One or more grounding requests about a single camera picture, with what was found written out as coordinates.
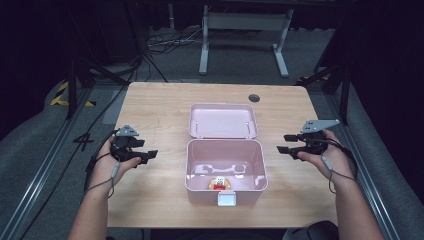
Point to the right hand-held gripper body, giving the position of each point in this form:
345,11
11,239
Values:
315,141

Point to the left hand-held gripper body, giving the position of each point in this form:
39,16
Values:
124,150

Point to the pink lidded storage box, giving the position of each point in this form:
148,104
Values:
226,156

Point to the small yellow red toy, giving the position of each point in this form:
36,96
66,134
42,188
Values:
220,184

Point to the person's left hand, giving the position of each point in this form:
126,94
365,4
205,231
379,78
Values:
106,166

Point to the person's right hand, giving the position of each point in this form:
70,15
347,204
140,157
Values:
333,163

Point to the black tripod stand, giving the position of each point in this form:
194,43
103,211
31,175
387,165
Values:
78,75
340,80

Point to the yellow black floor tape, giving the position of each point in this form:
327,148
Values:
60,99

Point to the dark chair seat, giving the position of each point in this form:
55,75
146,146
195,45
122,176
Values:
316,230

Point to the aluminium floor rail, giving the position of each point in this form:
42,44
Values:
43,170
366,180

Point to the grey metal table frame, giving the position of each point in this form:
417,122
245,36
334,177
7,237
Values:
245,21

